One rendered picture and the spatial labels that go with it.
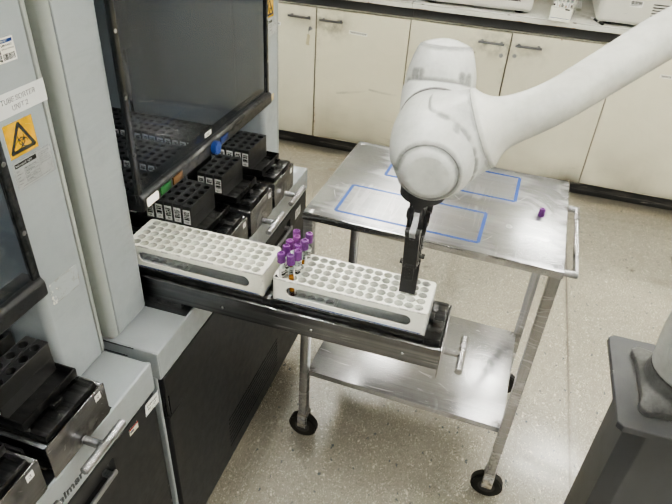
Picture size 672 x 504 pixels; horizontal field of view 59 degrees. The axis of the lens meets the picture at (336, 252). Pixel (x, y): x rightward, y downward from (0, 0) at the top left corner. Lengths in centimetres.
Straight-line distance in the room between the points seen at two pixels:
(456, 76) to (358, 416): 137
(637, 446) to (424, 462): 78
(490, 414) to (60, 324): 114
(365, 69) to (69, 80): 256
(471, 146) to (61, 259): 65
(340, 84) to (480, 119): 276
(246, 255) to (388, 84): 233
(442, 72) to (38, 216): 61
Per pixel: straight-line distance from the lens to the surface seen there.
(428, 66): 86
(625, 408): 126
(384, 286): 112
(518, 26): 328
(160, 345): 119
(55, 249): 101
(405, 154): 71
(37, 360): 102
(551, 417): 217
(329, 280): 111
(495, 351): 191
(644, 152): 347
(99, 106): 103
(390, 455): 193
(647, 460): 136
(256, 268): 114
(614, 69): 81
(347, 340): 112
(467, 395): 175
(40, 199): 96
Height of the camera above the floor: 154
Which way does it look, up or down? 35 degrees down
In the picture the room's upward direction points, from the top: 4 degrees clockwise
